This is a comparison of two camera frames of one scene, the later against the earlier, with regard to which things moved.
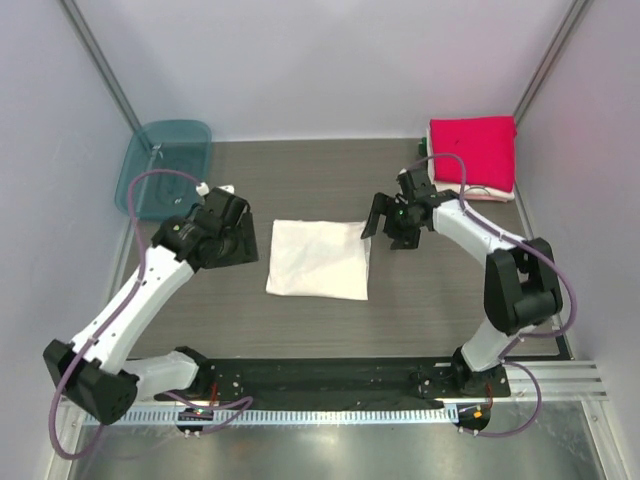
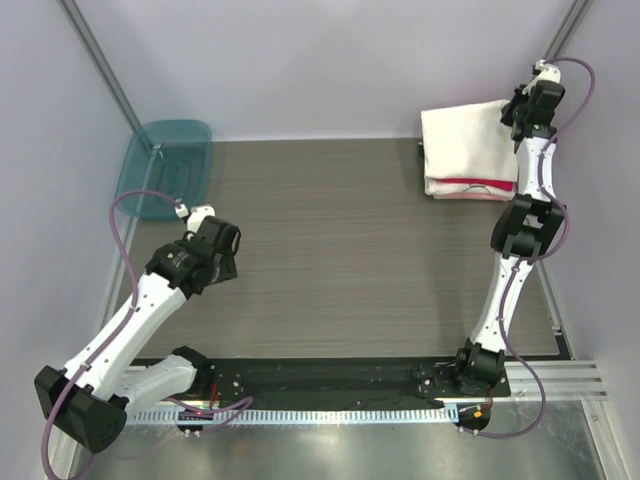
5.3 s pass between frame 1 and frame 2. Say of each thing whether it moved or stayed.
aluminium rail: stayed
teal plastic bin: stayed
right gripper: moved
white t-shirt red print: moved
